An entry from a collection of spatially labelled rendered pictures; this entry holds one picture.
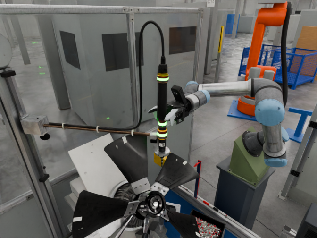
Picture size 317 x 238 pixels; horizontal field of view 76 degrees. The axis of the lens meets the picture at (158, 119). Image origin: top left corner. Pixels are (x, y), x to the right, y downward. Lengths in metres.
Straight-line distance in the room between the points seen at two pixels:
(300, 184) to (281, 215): 0.41
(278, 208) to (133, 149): 2.21
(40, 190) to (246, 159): 1.26
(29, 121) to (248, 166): 1.28
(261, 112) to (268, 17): 3.71
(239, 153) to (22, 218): 1.47
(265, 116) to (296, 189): 2.02
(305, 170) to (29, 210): 2.61
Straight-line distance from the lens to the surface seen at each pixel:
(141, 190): 1.08
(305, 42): 8.77
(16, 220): 1.69
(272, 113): 1.01
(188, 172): 1.22
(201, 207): 1.56
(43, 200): 1.45
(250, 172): 1.51
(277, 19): 4.63
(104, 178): 1.23
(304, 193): 2.97
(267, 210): 2.86
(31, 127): 1.13
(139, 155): 1.04
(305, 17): 11.48
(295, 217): 2.94
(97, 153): 1.23
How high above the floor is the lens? 2.02
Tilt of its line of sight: 28 degrees down
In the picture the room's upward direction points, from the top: straight up
